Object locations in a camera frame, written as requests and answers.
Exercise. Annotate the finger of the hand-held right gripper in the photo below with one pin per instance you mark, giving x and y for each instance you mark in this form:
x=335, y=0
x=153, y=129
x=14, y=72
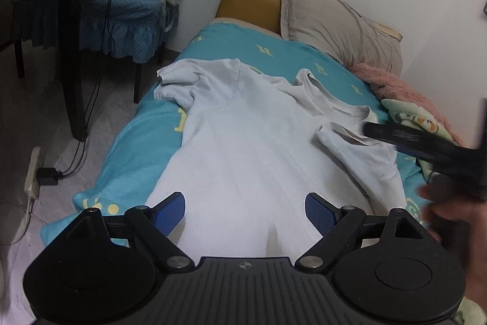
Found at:
x=388, y=132

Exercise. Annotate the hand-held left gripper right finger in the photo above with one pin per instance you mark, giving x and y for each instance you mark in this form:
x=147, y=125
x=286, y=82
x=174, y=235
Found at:
x=319, y=212

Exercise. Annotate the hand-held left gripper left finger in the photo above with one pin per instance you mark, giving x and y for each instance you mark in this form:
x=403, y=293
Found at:
x=172, y=211

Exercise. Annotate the white t-shirt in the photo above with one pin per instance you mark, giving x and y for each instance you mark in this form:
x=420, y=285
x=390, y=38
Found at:
x=247, y=142

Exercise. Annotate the person's right hand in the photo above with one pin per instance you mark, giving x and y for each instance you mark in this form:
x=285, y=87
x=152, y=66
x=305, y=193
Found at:
x=462, y=233

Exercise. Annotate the green printed blanket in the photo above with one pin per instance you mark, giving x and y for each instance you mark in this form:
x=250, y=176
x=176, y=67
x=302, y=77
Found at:
x=411, y=117

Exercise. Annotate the pink fluffy blanket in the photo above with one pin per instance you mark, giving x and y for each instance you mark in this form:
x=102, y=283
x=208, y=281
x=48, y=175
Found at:
x=399, y=89

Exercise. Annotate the teal printed bed sheet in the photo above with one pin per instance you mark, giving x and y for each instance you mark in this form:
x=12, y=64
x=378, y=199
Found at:
x=125, y=153

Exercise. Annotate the beige pillow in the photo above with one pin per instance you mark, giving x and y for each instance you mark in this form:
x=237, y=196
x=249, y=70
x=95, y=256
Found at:
x=334, y=28

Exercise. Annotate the black charger plug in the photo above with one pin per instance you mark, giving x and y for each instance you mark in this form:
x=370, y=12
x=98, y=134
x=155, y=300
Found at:
x=47, y=176

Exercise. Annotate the white power strip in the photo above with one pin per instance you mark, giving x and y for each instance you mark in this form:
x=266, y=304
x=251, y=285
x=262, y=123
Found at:
x=33, y=172

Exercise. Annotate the chair with blue quilted cover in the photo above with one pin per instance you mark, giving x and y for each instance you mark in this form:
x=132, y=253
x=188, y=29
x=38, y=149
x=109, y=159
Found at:
x=133, y=20

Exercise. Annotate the white table with black frame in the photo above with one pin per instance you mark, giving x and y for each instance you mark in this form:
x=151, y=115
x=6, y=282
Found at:
x=72, y=43

